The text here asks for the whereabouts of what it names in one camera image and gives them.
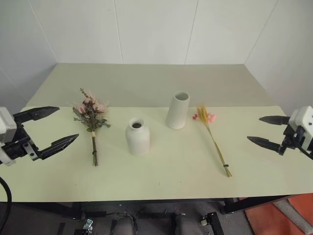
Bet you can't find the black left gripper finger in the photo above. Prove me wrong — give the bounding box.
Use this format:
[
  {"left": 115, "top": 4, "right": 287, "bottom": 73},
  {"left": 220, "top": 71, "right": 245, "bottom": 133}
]
[
  {"left": 38, "top": 134, "right": 80, "bottom": 161},
  {"left": 13, "top": 106, "right": 60, "bottom": 124}
]

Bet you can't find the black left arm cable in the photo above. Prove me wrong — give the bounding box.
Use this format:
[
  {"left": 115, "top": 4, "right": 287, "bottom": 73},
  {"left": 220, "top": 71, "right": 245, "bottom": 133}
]
[{"left": 0, "top": 176, "right": 12, "bottom": 221}]

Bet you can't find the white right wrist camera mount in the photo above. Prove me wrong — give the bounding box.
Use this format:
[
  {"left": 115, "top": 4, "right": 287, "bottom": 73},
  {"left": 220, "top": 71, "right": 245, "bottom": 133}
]
[{"left": 288, "top": 105, "right": 313, "bottom": 152}]

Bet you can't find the white narrow-neck bottle vase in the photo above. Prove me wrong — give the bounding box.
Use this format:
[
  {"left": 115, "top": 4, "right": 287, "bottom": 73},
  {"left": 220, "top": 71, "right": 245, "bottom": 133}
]
[{"left": 125, "top": 117, "right": 151, "bottom": 156}]

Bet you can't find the yellow dried flower bunch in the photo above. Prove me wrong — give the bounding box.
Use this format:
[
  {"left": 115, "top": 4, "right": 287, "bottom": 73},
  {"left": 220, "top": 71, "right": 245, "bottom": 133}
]
[{"left": 192, "top": 104, "right": 233, "bottom": 178}]

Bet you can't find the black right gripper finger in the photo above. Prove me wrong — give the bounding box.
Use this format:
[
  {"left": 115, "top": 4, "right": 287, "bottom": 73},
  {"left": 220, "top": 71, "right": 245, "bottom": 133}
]
[
  {"left": 258, "top": 116, "right": 291, "bottom": 126},
  {"left": 246, "top": 136, "right": 282, "bottom": 154}
]

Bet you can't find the white tall cylinder vase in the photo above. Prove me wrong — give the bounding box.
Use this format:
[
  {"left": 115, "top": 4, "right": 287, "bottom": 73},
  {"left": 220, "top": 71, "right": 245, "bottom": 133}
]
[{"left": 165, "top": 91, "right": 190, "bottom": 130}]

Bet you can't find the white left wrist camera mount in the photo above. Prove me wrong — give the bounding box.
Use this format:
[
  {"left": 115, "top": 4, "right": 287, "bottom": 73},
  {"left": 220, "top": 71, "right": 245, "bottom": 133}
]
[{"left": 0, "top": 106, "right": 18, "bottom": 166}]

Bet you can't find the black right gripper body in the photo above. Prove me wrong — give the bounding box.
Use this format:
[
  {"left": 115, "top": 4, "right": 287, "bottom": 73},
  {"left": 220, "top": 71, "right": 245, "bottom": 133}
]
[{"left": 278, "top": 124, "right": 304, "bottom": 156}]

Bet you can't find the orange floor mat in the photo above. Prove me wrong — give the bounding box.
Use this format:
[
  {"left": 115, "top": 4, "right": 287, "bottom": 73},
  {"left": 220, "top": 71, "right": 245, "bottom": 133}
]
[{"left": 244, "top": 192, "right": 313, "bottom": 235}]

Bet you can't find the pink rose flower bouquet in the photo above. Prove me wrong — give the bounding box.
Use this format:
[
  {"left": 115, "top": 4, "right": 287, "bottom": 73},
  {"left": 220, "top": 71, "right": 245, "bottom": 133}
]
[{"left": 72, "top": 87, "right": 112, "bottom": 167}]

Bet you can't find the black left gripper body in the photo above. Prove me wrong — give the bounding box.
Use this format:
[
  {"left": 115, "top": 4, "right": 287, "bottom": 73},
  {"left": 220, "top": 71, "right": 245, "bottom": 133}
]
[{"left": 0, "top": 122, "right": 40, "bottom": 162}]

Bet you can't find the dark rounded robot leg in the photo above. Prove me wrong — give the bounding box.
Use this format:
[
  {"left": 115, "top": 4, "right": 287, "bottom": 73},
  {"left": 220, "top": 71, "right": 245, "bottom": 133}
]
[{"left": 110, "top": 215, "right": 138, "bottom": 235}]

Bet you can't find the black metal table frame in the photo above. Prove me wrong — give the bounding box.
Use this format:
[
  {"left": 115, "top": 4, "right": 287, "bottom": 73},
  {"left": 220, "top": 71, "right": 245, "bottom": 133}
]
[{"left": 0, "top": 188, "right": 313, "bottom": 235}]

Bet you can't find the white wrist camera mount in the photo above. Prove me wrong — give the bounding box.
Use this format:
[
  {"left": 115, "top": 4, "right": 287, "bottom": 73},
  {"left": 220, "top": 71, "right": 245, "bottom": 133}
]
[
  {"left": 288, "top": 105, "right": 313, "bottom": 152},
  {"left": 0, "top": 106, "right": 18, "bottom": 166}
]

